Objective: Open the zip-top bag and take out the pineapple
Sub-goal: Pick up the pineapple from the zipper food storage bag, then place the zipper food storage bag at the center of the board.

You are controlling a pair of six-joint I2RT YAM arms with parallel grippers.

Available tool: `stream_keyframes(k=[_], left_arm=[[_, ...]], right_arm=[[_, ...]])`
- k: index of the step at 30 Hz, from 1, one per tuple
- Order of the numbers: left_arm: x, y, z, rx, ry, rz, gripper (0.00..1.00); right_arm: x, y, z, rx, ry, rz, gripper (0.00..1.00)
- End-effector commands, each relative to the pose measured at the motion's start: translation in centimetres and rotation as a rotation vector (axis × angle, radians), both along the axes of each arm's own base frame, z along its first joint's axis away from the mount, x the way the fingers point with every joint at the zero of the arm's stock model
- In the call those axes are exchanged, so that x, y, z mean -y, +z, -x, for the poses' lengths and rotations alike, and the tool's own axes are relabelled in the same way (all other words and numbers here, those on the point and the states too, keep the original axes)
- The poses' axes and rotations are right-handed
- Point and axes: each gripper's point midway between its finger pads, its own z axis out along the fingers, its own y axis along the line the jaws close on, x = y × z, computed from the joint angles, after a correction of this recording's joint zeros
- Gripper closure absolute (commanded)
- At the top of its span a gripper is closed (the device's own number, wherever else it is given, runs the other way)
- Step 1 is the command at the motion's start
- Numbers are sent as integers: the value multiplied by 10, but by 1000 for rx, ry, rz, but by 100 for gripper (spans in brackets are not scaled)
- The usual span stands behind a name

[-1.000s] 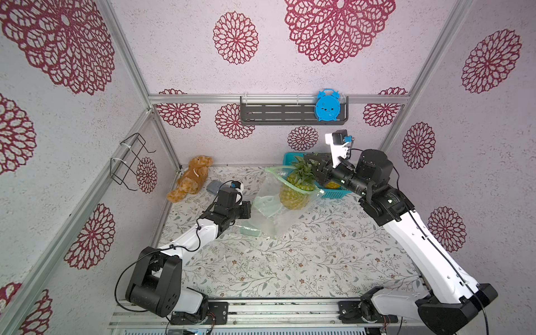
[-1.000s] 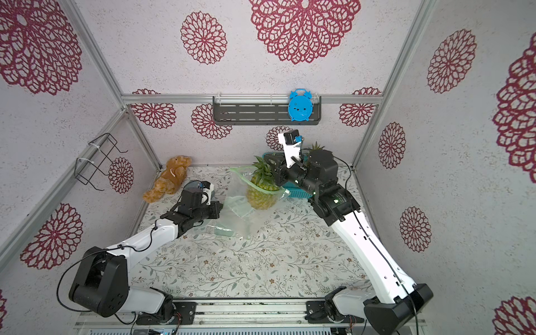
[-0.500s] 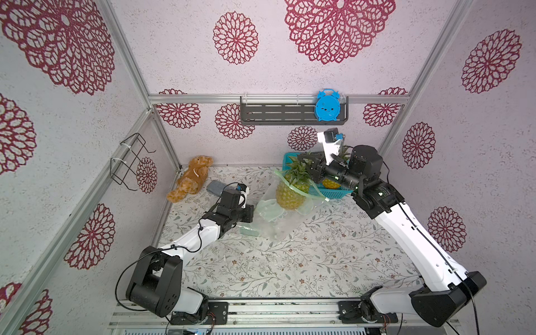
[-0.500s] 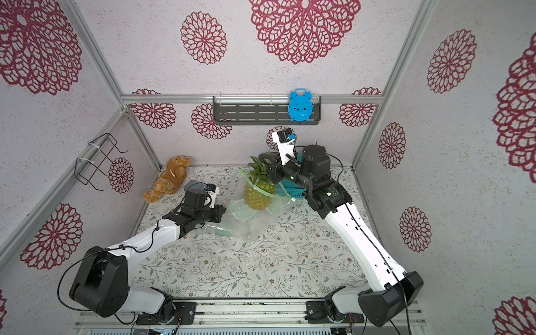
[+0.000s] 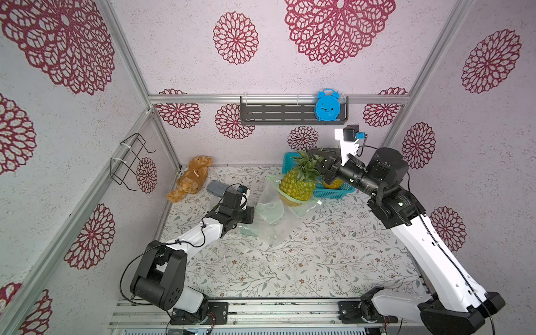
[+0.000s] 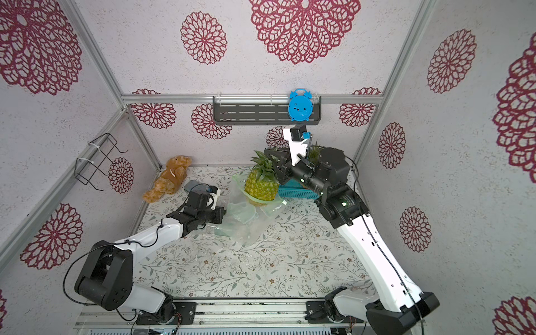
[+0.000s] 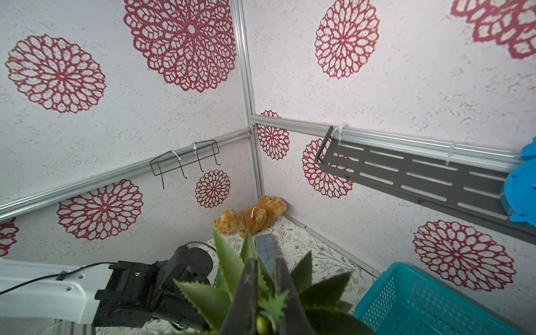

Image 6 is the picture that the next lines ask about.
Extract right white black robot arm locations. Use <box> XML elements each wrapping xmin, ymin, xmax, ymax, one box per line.
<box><xmin>264</xmin><ymin>148</ymin><xmax>440</xmax><ymax>334</ymax></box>

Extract grey blue sponge block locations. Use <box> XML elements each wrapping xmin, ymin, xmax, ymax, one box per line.
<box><xmin>184</xmin><ymin>180</ymin><xmax>211</xmax><ymax>195</ymax></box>

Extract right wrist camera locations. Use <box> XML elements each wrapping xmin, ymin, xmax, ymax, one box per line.
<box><xmin>283</xmin><ymin>124</ymin><xmax>311</xmax><ymax>166</ymax></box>

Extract teal plastic basket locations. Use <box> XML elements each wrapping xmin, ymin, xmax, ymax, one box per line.
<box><xmin>279</xmin><ymin>180</ymin><xmax>320</xmax><ymax>200</ymax></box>

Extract black wire wall rack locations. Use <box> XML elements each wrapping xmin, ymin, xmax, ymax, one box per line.
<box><xmin>73</xmin><ymin>133</ymin><xmax>128</xmax><ymax>192</ymax></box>

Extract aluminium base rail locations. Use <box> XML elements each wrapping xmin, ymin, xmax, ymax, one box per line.
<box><xmin>71</xmin><ymin>298</ymin><xmax>374</xmax><ymax>334</ymax></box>

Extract grey wall shelf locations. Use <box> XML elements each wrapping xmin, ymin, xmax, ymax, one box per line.
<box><xmin>212</xmin><ymin>96</ymin><xmax>322</xmax><ymax>126</ymax></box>

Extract blue alarm clock toy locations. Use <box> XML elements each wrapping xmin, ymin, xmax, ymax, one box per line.
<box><xmin>288</xmin><ymin>89</ymin><xmax>314</xmax><ymax>121</ymax></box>

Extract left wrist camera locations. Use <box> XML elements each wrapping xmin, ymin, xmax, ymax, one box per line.
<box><xmin>207</xmin><ymin>186</ymin><xmax>221</xmax><ymax>210</ymax></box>

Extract clear zip-top bag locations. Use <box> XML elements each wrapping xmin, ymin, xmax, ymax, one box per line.
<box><xmin>213</xmin><ymin>202</ymin><xmax>258</xmax><ymax>245</ymax></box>
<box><xmin>226</xmin><ymin>173</ymin><xmax>288</xmax><ymax>246</ymax></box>

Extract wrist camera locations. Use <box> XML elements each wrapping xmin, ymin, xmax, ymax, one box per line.
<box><xmin>283</xmin><ymin>124</ymin><xmax>311</xmax><ymax>166</ymax></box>
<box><xmin>207</xmin><ymin>186</ymin><xmax>221</xmax><ymax>210</ymax></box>

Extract brownish pineapple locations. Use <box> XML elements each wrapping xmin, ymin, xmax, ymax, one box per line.
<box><xmin>244</xmin><ymin>151</ymin><xmax>279</xmax><ymax>201</ymax></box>

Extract brown plush teddy bear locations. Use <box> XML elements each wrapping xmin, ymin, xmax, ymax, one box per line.
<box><xmin>142</xmin><ymin>156</ymin><xmax>192</xmax><ymax>204</ymax></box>

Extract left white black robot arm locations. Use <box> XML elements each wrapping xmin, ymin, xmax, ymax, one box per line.
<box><xmin>74</xmin><ymin>184</ymin><xmax>226</xmax><ymax>323</ymax></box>

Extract yellow pineapple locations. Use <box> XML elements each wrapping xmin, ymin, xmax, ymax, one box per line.
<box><xmin>307</xmin><ymin>143</ymin><xmax>324</xmax><ymax>166</ymax></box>

